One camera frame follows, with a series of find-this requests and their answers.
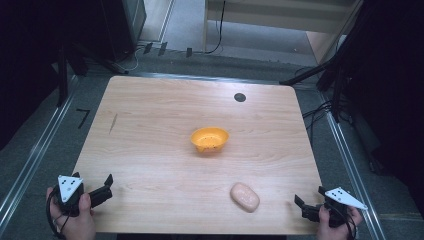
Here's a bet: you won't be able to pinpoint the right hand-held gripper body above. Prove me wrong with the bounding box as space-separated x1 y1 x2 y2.
319 186 369 230

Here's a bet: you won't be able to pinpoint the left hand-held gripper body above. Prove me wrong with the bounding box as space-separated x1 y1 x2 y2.
53 174 92 217

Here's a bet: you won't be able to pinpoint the person's right hand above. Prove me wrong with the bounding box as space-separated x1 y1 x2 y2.
315 205 364 240

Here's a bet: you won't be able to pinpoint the person's left hand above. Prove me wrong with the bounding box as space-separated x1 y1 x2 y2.
46 186 97 240

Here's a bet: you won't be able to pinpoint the black angled tape mark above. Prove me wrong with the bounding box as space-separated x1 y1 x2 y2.
75 108 92 130

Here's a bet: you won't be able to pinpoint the pink soap bar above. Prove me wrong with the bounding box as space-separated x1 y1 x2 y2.
229 182 261 214

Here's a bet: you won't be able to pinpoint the black tripod stand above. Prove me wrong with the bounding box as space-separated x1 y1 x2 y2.
54 38 130 108

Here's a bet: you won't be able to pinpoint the black metal stand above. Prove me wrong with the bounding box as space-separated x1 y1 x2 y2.
278 0 371 124

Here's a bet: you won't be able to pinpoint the orange plastic bowl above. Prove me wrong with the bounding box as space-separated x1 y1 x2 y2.
190 126 230 154

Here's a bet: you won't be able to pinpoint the black cabinet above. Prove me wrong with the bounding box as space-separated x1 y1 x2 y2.
99 0 148 63

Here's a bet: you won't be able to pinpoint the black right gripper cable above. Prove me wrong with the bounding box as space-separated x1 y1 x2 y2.
328 202 358 240

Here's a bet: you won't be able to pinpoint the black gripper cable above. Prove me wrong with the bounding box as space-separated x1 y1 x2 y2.
328 202 358 240
45 193 72 240

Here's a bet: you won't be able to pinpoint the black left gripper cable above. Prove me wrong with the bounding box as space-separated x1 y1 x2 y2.
45 193 72 240

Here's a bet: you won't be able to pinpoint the metal floor rail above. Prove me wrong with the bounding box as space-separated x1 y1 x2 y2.
0 75 80 231
318 91 388 240

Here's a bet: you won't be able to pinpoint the black floor cables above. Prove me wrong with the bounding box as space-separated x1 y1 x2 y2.
300 99 355 143

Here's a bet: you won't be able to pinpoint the white floor cable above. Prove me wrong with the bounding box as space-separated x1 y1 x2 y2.
123 45 145 73

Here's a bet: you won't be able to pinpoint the white desk frame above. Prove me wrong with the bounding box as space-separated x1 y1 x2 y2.
202 0 365 65

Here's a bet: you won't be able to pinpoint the black hanging cable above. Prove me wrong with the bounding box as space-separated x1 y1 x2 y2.
203 0 227 55

